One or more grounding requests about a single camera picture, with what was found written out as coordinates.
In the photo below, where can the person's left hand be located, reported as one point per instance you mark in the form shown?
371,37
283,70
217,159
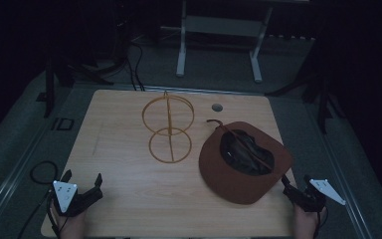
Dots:
69,225

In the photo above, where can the grey table grommet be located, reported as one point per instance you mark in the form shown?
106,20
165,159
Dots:
217,107

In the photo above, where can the person's right hand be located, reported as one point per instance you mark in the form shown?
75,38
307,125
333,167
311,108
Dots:
306,224

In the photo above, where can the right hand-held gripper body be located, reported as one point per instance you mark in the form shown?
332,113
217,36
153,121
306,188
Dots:
326,190

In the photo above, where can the white metal table frame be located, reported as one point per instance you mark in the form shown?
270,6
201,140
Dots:
181,49

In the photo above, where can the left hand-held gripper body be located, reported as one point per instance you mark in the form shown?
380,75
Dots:
65,195

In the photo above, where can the brown brimmed hat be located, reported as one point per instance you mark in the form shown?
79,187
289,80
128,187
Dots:
212,166

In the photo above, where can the black floor socket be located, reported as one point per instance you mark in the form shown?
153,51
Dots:
63,124

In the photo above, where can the black tripod stand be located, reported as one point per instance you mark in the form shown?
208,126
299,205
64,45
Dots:
49,93
323,106

